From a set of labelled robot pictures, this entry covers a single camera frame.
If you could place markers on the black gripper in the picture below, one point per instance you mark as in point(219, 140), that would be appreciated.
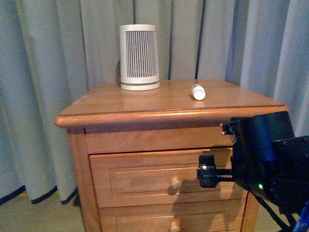
point(254, 159)

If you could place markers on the wooden drawer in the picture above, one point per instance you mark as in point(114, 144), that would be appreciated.
point(208, 216)
point(135, 179)

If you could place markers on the white medicine bottle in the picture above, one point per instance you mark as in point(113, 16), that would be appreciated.
point(198, 92)

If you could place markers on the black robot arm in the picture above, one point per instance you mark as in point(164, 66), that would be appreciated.
point(287, 199)

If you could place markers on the wooden nightstand cabinet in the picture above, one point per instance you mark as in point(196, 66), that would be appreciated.
point(110, 120)

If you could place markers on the white ribbed air purifier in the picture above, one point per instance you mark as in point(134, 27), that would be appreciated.
point(139, 68)

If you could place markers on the grey curtain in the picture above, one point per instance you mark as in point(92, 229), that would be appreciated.
point(54, 51)

